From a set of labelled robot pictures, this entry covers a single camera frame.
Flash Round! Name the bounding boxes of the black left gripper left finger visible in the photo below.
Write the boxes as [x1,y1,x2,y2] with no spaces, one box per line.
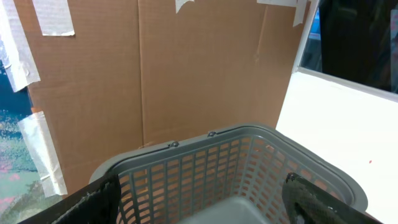
[21,174,121,224]

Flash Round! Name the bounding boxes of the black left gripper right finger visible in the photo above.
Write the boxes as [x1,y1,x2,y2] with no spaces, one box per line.
[282,172,381,224]

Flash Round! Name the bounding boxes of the grey plastic mesh basket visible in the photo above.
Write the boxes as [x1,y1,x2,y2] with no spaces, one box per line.
[91,124,368,223]

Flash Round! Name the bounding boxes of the colourful painted panel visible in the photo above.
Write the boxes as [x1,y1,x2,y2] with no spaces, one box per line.
[0,58,68,224]

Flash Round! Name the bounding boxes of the white tape strip lower left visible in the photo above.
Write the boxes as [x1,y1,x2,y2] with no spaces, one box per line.
[18,111,68,197]

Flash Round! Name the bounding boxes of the brown cardboard panel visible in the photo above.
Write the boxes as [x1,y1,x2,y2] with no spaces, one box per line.
[14,0,304,194]

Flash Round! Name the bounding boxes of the white tape strip far left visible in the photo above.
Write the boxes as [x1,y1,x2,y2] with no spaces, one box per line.
[1,0,40,92]

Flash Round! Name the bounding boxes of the white tape strip upper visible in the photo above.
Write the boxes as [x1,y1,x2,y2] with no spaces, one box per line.
[32,0,75,37]

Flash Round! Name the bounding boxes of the white tape strip right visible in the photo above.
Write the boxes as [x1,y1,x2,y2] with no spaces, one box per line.
[293,0,308,27]

